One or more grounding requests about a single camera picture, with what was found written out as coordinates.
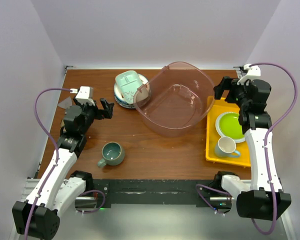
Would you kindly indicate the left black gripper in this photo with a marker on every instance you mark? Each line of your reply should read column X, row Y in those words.
column 107, row 107

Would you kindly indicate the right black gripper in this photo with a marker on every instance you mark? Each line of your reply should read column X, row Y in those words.
column 229, row 84

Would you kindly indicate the mint green divided tray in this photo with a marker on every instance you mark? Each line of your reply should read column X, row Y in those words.
column 128, row 83

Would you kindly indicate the pink translucent plastic bin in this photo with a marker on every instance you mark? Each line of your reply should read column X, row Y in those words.
column 175, row 100

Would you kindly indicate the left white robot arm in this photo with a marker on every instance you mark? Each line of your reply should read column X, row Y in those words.
column 39, row 215

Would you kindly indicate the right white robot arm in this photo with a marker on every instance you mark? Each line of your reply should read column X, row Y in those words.
column 264, row 198

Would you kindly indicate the blue floral plate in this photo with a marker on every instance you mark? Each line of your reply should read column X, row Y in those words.
column 123, row 101

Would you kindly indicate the yellow plastic tray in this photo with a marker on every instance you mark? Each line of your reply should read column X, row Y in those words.
column 219, row 107

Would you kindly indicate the green plate white rim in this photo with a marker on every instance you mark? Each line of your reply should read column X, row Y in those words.
column 227, row 125

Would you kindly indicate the grey triangular scraper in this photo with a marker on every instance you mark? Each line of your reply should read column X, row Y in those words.
column 66, row 103

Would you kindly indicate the teal ceramic mug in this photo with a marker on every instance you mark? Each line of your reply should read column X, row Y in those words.
column 112, row 153

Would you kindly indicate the cream patterned bowl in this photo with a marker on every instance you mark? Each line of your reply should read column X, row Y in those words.
column 62, row 124

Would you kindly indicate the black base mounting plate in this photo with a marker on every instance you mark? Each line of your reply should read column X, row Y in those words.
column 160, row 192

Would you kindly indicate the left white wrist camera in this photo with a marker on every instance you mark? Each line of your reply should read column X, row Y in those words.
column 84, row 95

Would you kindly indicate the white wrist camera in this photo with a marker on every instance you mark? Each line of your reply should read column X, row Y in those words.
column 84, row 95
column 251, row 72

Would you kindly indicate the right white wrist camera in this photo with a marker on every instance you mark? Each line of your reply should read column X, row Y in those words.
column 251, row 72

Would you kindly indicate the white mug blue handle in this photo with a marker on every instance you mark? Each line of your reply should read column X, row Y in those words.
column 226, row 147

